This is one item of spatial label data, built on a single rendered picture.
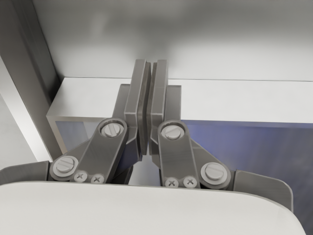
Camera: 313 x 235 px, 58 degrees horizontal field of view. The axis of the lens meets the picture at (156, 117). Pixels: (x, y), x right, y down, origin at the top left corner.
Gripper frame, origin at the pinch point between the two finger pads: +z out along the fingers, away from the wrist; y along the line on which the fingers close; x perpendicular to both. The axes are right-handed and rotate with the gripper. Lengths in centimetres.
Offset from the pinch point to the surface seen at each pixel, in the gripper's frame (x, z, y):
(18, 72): 0.3, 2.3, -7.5
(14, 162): -140, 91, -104
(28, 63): 0.8, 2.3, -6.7
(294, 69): -0.7, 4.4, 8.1
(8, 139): -117, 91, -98
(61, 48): 0.5, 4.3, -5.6
